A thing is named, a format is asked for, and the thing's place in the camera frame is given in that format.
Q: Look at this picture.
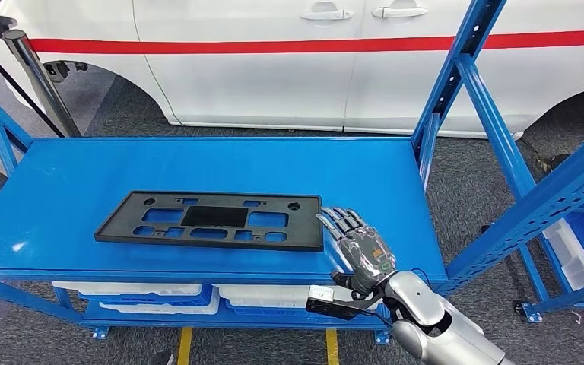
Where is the black plastic panel part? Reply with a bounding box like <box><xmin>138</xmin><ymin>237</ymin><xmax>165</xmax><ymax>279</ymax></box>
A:
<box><xmin>94</xmin><ymin>190</ymin><xmax>325</xmax><ymax>253</ymax></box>

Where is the blue metal shelf rack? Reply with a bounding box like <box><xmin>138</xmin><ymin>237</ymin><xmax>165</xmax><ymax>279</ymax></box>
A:
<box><xmin>0</xmin><ymin>0</ymin><xmax>584</xmax><ymax>348</ymax></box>

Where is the blue wheeled shelf rack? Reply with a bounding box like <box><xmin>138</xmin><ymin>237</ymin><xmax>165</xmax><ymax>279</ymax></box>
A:
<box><xmin>511</xmin><ymin>201</ymin><xmax>584</xmax><ymax>325</ymax></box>

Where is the white car red stripe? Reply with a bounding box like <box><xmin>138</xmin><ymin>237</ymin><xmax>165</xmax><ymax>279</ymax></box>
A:
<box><xmin>0</xmin><ymin>0</ymin><xmax>584</xmax><ymax>139</ymax></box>

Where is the wide white plastic bin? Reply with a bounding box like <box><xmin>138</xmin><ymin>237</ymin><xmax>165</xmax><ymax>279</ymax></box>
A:
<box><xmin>214</xmin><ymin>284</ymin><xmax>323</xmax><ymax>303</ymax></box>
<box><xmin>220</xmin><ymin>298</ymin><xmax>309</xmax><ymax>309</ymax></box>

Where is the wide blue plastic bin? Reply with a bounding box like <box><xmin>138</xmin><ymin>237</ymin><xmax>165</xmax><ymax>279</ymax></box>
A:
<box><xmin>224</xmin><ymin>300</ymin><xmax>389</xmax><ymax>319</ymax></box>

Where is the yellow floor tape square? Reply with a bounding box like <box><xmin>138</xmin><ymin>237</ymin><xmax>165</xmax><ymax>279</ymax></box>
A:
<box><xmin>176</xmin><ymin>327</ymin><xmax>340</xmax><ymax>365</ymax></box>

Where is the white plastic storage bin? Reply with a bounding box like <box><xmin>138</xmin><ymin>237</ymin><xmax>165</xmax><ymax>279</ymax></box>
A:
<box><xmin>544</xmin><ymin>219</ymin><xmax>584</xmax><ymax>303</ymax></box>

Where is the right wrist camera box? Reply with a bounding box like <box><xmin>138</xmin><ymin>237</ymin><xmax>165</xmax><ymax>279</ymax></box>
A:
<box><xmin>308</xmin><ymin>285</ymin><xmax>337</xmax><ymax>303</ymax></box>

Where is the black right wrist camera bracket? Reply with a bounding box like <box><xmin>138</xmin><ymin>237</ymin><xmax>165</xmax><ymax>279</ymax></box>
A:
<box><xmin>306</xmin><ymin>297</ymin><xmax>373</xmax><ymax>322</ymax></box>

